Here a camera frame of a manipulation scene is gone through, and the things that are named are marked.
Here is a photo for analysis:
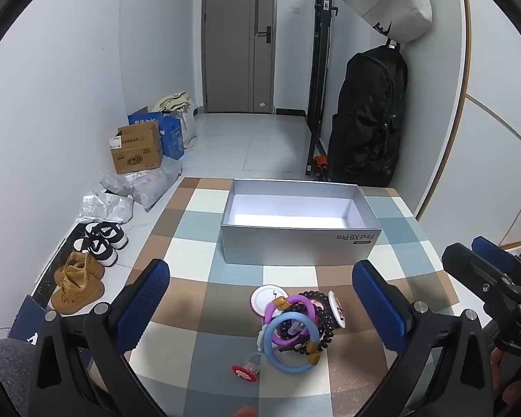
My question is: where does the tan suede shoe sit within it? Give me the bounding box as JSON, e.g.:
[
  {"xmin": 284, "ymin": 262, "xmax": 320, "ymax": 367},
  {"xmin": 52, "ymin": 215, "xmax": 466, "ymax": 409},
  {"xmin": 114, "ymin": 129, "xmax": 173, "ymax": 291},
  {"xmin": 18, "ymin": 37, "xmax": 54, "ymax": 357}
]
[
  {"xmin": 51, "ymin": 276, "xmax": 105, "ymax": 314},
  {"xmin": 54, "ymin": 252, "xmax": 105, "ymax": 287}
]

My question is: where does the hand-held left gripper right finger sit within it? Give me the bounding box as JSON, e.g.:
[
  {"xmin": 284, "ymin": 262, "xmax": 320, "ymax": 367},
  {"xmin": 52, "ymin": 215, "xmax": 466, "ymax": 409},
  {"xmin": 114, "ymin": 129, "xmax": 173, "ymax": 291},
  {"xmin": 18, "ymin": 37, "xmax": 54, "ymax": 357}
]
[{"xmin": 352, "ymin": 260, "xmax": 498, "ymax": 417}]

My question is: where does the purple ring bracelet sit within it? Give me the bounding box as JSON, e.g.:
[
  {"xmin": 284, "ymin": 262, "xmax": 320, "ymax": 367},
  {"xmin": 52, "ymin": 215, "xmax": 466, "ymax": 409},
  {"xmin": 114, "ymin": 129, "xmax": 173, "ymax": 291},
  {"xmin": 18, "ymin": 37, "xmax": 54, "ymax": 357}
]
[{"xmin": 264, "ymin": 294, "xmax": 317, "ymax": 345}]

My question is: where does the white round figure charm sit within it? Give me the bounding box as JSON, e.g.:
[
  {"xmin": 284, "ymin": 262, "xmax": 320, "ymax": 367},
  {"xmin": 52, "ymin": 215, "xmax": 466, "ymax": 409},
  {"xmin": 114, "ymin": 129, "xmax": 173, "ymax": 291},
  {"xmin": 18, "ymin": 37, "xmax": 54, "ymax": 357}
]
[{"xmin": 328, "ymin": 291, "xmax": 348, "ymax": 330}]

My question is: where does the blue paper bag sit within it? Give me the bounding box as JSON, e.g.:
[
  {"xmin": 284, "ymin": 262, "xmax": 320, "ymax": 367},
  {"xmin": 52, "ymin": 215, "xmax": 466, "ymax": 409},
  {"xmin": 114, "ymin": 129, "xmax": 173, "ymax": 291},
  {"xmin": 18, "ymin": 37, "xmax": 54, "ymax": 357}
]
[{"xmin": 9, "ymin": 295, "xmax": 48, "ymax": 346}]

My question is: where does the blue cardboard box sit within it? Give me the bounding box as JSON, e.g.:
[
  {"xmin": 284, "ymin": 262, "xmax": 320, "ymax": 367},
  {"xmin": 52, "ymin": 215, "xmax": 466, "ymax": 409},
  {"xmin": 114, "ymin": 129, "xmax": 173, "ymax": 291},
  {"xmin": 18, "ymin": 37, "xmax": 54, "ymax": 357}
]
[{"xmin": 128, "ymin": 105, "xmax": 185, "ymax": 161}]

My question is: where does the white canvas bag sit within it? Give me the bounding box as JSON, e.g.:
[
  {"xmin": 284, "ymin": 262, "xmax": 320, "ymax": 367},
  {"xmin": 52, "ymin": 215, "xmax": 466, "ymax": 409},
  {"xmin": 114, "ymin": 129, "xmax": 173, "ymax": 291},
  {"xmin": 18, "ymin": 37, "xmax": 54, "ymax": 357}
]
[{"xmin": 338, "ymin": 0, "xmax": 433, "ymax": 44}]

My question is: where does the brown cardboard box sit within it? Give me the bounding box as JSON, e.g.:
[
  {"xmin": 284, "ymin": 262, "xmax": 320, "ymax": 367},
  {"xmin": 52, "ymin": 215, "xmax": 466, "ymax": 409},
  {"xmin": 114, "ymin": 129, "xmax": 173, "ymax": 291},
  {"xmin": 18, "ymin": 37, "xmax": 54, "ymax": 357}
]
[{"xmin": 109, "ymin": 121, "xmax": 163, "ymax": 175}]

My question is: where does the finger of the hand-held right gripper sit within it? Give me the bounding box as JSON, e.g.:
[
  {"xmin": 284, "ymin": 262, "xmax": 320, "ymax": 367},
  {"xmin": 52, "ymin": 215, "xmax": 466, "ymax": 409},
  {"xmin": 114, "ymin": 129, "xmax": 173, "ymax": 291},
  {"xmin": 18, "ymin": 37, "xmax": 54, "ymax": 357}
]
[
  {"xmin": 441, "ymin": 243, "xmax": 519, "ymax": 313},
  {"xmin": 471, "ymin": 235, "xmax": 521, "ymax": 272}
]

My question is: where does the black backpack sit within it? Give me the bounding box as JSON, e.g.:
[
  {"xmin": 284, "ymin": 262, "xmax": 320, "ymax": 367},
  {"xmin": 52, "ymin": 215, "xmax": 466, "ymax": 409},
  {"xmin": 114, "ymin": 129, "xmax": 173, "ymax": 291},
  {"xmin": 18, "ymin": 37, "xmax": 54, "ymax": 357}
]
[{"xmin": 327, "ymin": 43, "xmax": 409, "ymax": 188}]

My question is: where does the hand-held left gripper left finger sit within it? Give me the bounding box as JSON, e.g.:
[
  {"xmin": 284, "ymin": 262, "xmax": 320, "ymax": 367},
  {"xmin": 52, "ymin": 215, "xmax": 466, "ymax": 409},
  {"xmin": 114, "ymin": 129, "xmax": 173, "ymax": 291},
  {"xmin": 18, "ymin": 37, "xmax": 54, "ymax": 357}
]
[{"xmin": 35, "ymin": 258, "xmax": 172, "ymax": 417}]

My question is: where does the grey cardboard box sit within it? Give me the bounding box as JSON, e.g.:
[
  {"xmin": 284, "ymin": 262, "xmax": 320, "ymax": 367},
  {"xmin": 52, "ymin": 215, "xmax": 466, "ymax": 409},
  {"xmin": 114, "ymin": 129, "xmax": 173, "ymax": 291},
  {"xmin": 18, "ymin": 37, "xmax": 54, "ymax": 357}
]
[{"xmin": 220, "ymin": 178, "xmax": 383, "ymax": 267}]

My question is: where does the black metal rack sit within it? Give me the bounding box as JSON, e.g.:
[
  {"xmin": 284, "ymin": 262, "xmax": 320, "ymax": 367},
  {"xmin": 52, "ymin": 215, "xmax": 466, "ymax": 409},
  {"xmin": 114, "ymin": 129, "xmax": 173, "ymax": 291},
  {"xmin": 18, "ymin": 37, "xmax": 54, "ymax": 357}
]
[{"xmin": 305, "ymin": 0, "xmax": 335, "ymax": 179}]

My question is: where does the blue ring bracelet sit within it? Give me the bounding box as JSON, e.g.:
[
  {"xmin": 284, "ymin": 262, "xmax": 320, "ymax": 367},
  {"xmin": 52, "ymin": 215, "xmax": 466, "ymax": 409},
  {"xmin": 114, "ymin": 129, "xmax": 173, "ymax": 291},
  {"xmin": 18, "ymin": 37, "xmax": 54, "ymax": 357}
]
[{"xmin": 263, "ymin": 311, "xmax": 321, "ymax": 375}]

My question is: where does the grey plastic mailer bag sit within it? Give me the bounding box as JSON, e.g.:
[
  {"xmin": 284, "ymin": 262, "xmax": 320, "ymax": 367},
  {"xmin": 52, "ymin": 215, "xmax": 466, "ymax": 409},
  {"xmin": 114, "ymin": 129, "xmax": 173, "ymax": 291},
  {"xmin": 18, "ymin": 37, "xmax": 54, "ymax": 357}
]
[
  {"xmin": 101, "ymin": 170, "xmax": 135, "ymax": 196},
  {"xmin": 130, "ymin": 156, "xmax": 183, "ymax": 213}
]

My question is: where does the white round compact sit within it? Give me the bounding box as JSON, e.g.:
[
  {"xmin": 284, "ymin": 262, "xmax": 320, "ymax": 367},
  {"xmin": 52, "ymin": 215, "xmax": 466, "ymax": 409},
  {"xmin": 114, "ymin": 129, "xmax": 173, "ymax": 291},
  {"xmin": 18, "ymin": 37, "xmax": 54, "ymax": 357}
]
[{"xmin": 250, "ymin": 285, "xmax": 287, "ymax": 317}]

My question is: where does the red and clear ring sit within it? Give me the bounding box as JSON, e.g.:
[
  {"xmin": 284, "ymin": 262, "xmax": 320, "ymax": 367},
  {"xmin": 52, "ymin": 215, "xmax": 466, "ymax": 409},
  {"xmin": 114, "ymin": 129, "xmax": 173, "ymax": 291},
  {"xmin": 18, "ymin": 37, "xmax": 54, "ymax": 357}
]
[{"xmin": 231, "ymin": 353, "xmax": 262, "ymax": 382}]

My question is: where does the crinkled silver plastic bag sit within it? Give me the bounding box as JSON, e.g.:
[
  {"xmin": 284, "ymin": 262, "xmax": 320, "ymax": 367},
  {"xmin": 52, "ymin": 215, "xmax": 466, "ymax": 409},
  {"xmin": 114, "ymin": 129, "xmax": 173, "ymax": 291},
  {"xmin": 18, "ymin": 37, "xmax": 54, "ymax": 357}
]
[{"xmin": 79, "ymin": 191, "xmax": 134, "ymax": 223}]

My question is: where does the white plastic bag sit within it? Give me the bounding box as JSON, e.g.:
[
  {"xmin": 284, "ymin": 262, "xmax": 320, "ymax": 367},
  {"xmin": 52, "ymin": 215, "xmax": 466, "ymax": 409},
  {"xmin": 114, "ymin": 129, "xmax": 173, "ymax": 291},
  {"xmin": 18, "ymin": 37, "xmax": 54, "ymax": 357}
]
[{"xmin": 180, "ymin": 106, "xmax": 198, "ymax": 146}]

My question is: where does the white wardrobe with wood trim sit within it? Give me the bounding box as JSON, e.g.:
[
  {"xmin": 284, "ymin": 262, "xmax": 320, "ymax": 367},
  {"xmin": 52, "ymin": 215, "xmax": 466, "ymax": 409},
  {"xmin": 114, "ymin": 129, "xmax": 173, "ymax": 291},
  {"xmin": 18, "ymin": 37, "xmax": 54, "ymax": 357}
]
[{"xmin": 414, "ymin": 0, "xmax": 521, "ymax": 248}]

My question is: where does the grey door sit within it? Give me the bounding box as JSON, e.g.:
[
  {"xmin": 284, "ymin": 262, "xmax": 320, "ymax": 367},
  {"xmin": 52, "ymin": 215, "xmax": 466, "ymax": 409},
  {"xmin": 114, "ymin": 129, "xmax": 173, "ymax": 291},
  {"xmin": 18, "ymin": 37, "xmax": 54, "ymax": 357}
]
[{"xmin": 202, "ymin": 0, "xmax": 279, "ymax": 115}]

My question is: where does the black bead bracelet pink charm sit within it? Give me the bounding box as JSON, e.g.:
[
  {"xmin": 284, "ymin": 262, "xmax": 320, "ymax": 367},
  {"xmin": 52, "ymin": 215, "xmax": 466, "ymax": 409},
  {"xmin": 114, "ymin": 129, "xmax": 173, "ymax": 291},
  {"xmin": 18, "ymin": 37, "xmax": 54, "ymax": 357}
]
[{"xmin": 297, "ymin": 290, "xmax": 331, "ymax": 313}]

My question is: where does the black and white sneaker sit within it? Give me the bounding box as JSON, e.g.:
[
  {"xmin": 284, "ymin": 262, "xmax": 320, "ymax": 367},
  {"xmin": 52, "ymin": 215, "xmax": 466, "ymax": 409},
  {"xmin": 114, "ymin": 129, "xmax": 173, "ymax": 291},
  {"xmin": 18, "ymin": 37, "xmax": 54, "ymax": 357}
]
[
  {"xmin": 73, "ymin": 235, "xmax": 119, "ymax": 268},
  {"xmin": 84, "ymin": 221, "xmax": 126, "ymax": 250}
]

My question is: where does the checked tablecloth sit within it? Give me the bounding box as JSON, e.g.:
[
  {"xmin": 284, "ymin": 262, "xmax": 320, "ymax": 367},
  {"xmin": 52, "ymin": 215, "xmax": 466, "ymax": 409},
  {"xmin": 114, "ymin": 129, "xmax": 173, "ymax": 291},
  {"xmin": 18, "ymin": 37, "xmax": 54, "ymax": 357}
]
[{"xmin": 126, "ymin": 177, "xmax": 463, "ymax": 417}]

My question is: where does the beige cloth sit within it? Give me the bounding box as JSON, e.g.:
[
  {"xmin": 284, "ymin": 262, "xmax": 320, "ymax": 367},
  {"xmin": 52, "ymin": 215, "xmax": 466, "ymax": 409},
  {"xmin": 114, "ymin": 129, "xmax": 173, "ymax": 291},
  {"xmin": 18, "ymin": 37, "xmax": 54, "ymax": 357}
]
[{"xmin": 152, "ymin": 91, "xmax": 192, "ymax": 114}]

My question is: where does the person's right hand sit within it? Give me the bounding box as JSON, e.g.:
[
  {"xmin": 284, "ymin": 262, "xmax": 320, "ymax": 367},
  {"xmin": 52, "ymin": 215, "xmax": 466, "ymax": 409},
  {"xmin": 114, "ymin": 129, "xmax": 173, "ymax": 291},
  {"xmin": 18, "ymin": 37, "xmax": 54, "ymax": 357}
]
[{"xmin": 490, "ymin": 347, "xmax": 521, "ymax": 415}]

